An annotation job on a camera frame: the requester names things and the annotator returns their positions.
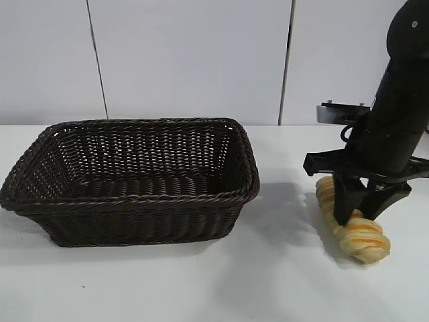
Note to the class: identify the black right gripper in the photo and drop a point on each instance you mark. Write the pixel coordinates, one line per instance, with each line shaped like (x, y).
(382, 147)

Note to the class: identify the long striped bread loaf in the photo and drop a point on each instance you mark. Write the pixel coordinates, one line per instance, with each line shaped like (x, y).
(365, 238)

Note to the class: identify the dark brown woven basket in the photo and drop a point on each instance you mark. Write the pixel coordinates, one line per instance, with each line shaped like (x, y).
(134, 221)

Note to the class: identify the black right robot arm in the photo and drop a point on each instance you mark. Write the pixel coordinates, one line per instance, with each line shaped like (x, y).
(402, 73)

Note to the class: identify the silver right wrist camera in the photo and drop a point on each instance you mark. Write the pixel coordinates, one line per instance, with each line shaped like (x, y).
(338, 114)

